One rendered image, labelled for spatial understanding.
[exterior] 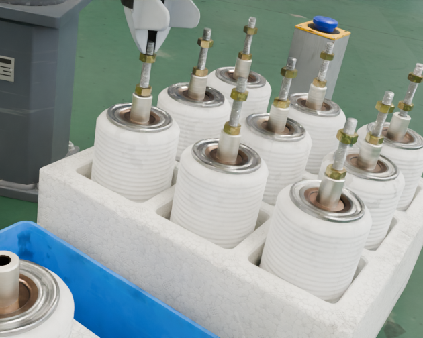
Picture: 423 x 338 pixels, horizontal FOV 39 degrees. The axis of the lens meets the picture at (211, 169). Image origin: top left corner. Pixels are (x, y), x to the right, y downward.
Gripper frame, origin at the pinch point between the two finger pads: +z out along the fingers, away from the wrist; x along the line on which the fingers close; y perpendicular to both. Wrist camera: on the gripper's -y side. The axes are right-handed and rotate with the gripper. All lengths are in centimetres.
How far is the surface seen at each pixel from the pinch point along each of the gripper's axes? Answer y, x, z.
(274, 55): -60, 109, 35
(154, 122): 2.7, 0.6, 9.1
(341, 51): -0.5, 42.8, 5.9
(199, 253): 16.9, -4.3, 16.4
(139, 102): 1.4, -1.0, 6.8
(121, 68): -67, 53, 34
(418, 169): 23.4, 27.5, 11.6
